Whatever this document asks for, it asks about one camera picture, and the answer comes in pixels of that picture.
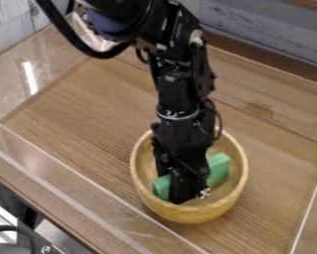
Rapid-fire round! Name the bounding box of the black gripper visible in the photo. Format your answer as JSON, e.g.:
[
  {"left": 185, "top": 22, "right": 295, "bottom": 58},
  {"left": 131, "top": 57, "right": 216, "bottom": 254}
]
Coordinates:
[{"left": 151, "top": 115, "right": 220, "bottom": 204}]

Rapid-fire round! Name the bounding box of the green rectangular block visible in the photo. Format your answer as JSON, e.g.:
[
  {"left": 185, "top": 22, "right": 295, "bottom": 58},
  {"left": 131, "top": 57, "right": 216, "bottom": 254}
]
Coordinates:
[{"left": 151, "top": 152, "right": 232, "bottom": 200}]

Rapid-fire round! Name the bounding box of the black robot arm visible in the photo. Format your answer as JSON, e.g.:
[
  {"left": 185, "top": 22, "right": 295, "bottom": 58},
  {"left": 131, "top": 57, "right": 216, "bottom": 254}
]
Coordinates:
[{"left": 36, "top": 0, "right": 224, "bottom": 204}]

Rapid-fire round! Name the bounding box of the light wooden bowl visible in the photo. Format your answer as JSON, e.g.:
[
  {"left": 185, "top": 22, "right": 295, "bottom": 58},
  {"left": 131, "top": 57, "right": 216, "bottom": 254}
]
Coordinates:
[{"left": 130, "top": 131, "right": 248, "bottom": 224}]

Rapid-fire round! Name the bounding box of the clear acrylic tray wall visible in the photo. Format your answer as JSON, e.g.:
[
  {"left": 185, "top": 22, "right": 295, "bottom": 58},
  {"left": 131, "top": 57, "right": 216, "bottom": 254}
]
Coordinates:
[{"left": 0, "top": 123, "right": 202, "bottom": 254}]

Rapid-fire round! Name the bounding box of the black metal table frame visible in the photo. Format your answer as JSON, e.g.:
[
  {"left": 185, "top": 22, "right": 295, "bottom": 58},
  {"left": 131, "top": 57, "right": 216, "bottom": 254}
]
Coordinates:
[{"left": 17, "top": 206, "right": 83, "bottom": 254}]

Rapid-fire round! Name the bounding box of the black cable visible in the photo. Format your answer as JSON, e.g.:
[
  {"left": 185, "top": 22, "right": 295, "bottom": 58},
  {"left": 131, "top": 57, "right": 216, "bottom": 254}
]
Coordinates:
[{"left": 0, "top": 225, "right": 34, "bottom": 254}]

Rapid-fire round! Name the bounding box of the clear acrylic corner bracket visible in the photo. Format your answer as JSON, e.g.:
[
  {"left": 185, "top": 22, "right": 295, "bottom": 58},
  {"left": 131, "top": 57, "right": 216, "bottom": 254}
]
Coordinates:
[{"left": 72, "top": 12, "right": 118, "bottom": 52}]

